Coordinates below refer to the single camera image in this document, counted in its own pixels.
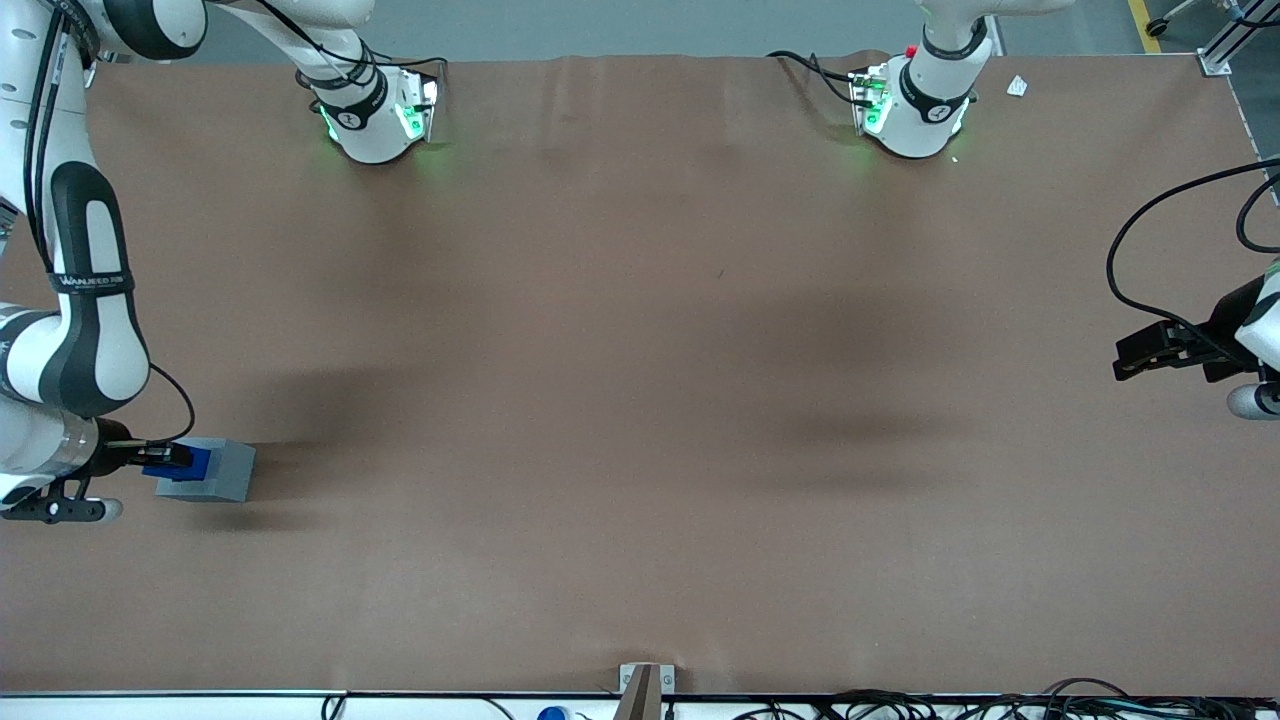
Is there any black right arm base cable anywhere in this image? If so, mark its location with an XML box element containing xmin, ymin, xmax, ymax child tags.
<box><xmin>255</xmin><ymin>0</ymin><xmax>448</xmax><ymax>76</ymax></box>

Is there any short black looped cable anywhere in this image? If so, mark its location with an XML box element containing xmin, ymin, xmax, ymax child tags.
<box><xmin>1236</xmin><ymin>172</ymin><xmax>1280</xmax><ymax>254</ymax></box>

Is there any black cable tangle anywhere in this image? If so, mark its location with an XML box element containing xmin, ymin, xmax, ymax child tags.
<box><xmin>730</xmin><ymin>677</ymin><xmax>1280</xmax><ymax>720</ymax></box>

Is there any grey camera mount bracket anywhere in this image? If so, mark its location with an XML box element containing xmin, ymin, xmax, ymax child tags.
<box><xmin>618</xmin><ymin>662</ymin><xmax>676</xmax><ymax>720</ymax></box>

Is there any wheeled stand leg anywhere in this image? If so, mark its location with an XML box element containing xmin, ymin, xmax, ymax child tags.
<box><xmin>1145</xmin><ymin>0</ymin><xmax>1241</xmax><ymax>39</ymax></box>

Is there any black arm base cable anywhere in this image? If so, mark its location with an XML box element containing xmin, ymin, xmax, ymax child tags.
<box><xmin>767</xmin><ymin>50</ymin><xmax>871</xmax><ymax>109</ymax></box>
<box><xmin>255</xmin><ymin>0</ymin><xmax>448</xmax><ymax>76</ymax></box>

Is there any brown table mat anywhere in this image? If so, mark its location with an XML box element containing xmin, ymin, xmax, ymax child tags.
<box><xmin>0</xmin><ymin>50</ymin><xmax>1280</xmax><ymax>697</ymax></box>

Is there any black left arm base cable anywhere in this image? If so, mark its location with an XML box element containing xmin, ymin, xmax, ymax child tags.
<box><xmin>767</xmin><ymin>50</ymin><xmax>871</xmax><ymax>109</ymax></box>

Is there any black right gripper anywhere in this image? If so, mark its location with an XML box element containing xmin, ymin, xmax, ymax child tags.
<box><xmin>95</xmin><ymin>420</ymin><xmax>196</xmax><ymax>479</ymax></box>

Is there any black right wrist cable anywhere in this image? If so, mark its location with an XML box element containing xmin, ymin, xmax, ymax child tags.
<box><xmin>148</xmin><ymin>363</ymin><xmax>197</xmax><ymax>446</ymax></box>

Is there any gray square base with hole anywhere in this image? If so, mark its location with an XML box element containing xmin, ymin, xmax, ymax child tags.
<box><xmin>155</xmin><ymin>437</ymin><xmax>257</xmax><ymax>503</ymax></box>

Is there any black cable along right arm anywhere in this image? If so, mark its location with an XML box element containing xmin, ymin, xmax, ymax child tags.
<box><xmin>22</xmin><ymin>0</ymin><xmax>73</xmax><ymax>273</ymax></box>

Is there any small blue plastic block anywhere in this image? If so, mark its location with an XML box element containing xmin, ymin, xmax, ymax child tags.
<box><xmin>142</xmin><ymin>445</ymin><xmax>213</xmax><ymax>483</ymax></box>

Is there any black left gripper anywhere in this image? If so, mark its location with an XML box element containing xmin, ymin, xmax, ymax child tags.
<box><xmin>1112</xmin><ymin>275</ymin><xmax>1269</xmax><ymax>384</ymax></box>

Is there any long black left wrist cable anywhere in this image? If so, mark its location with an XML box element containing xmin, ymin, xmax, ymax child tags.
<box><xmin>1106</xmin><ymin>158</ymin><xmax>1280</xmax><ymax>351</ymax></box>

